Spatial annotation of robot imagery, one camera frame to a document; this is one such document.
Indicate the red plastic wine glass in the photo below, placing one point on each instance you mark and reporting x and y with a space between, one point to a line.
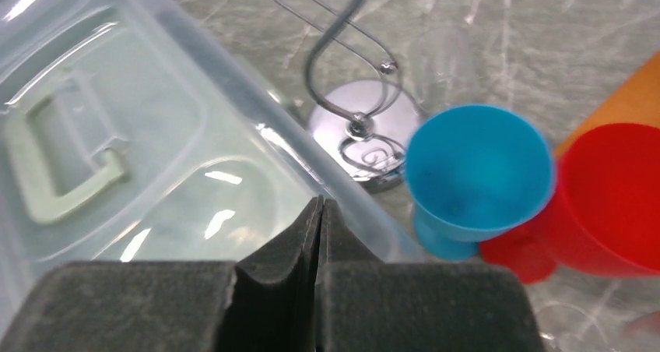
603 218

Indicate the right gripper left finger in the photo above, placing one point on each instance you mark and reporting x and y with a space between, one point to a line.
257 303

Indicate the clear patterned wine glass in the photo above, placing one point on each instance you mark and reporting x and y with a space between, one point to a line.
565 327

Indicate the clear plastic storage box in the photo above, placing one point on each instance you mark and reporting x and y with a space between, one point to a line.
128 133

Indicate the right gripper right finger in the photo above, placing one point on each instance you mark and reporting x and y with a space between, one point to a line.
364 304

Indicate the gold wire glass rack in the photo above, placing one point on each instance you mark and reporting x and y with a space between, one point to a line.
636 100

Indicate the blue plastic wine glass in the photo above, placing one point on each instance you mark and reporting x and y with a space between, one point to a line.
475 172

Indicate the silver wire glass rack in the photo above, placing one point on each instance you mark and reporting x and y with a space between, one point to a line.
365 125

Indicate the clear plain wine glass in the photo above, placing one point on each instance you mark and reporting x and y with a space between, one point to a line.
443 70

